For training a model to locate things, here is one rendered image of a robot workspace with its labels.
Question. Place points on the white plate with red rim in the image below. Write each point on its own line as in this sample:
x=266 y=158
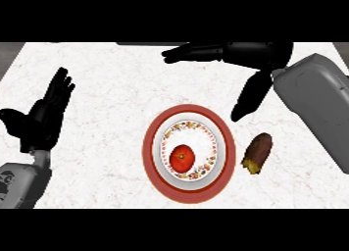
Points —
x=189 y=153

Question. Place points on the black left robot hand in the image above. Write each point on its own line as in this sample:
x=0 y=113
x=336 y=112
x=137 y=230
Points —
x=41 y=117

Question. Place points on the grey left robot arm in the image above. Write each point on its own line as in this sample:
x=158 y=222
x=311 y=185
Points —
x=14 y=184

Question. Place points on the brown eggplant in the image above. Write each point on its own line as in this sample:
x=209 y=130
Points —
x=257 y=153

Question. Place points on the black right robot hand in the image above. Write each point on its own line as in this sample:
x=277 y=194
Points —
x=251 y=54

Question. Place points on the red tomato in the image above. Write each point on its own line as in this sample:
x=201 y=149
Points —
x=181 y=158

